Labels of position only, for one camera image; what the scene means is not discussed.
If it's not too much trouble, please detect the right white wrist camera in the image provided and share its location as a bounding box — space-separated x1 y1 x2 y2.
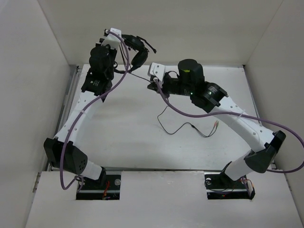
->
148 62 166 82

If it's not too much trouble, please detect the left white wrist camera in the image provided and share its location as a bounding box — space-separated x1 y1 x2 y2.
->
101 28 122 50

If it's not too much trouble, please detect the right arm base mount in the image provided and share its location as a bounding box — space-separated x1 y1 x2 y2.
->
204 172 256 200

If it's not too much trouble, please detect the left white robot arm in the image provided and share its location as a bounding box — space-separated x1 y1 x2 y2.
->
44 44 117 189

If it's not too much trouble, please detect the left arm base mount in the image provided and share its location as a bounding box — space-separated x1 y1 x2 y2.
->
76 171 122 200

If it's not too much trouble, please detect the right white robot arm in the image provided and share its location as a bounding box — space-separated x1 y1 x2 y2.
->
148 59 286 187

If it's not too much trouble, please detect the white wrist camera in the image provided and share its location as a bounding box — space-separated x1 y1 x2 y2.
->
148 62 166 82
101 28 122 50

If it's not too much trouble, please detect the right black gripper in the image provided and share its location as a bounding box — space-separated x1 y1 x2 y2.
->
147 75 194 99

